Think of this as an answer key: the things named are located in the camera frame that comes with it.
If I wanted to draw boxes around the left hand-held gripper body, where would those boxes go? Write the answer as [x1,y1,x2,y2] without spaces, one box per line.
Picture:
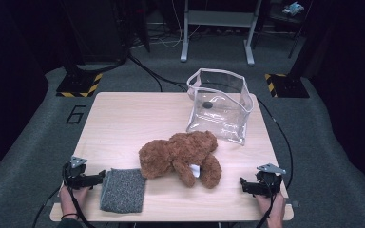
[62,156,91,191]

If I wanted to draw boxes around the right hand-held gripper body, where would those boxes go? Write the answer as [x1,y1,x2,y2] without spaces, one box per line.
[255,162,287,198]

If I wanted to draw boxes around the grey fuzzy garment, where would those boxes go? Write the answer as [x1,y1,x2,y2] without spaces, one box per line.
[99,168,147,214]

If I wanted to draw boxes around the clear plastic bag white trim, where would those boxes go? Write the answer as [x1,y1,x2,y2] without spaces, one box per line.
[185,67,255,146]

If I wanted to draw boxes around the brown teddy bear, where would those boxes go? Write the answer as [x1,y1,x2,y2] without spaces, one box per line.
[138,130,222,190]

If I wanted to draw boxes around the person's left hand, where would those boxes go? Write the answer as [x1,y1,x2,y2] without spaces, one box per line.
[59,185,90,217]

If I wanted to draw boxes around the person's right hand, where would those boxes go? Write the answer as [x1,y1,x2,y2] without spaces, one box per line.
[255,192,287,228]

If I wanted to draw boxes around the dark curtain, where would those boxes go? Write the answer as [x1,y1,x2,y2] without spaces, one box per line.
[0,0,49,188]
[291,0,365,203]

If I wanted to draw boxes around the black cabinet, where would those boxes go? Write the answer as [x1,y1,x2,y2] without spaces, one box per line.
[60,0,131,65]

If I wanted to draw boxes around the blue and white object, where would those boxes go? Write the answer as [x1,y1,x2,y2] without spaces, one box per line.
[281,1,306,17]

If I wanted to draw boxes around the right hand-held gripper cable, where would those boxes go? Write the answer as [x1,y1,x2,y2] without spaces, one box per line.
[256,179,283,228]

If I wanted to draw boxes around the hand-held gripper cable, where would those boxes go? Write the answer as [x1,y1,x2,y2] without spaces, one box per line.
[256,179,283,228]
[62,162,97,228]

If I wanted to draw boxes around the left hand-held gripper cable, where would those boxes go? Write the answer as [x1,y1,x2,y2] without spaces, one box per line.
[62,162,97,228]

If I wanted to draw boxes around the short black floor cable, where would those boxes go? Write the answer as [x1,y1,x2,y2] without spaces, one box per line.
[31,186,61,228]

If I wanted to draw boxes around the white metal desk frame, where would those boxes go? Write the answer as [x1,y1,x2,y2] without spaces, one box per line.
[180,0,263,67]

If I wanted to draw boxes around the white floor cable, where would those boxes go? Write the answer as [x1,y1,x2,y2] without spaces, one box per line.
[151,0,202,49]

